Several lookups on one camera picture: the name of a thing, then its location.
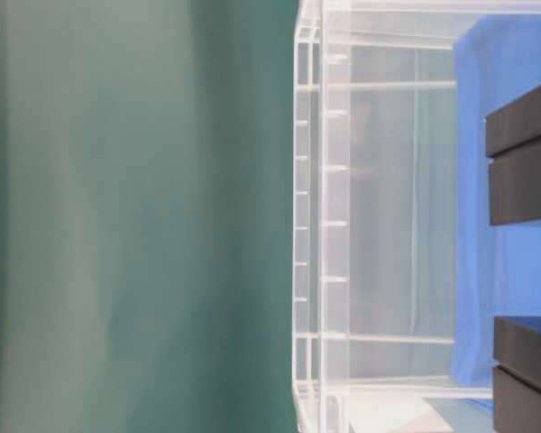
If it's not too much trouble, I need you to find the black RealSense box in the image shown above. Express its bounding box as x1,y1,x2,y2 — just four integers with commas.
485,85,541,226
492,317,541,432

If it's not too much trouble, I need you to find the clear plastic storage case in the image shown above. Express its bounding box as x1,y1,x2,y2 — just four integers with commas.
292,1,541,432

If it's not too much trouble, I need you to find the blue cloth case liner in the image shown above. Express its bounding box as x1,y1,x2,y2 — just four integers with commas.
451,14,541,388

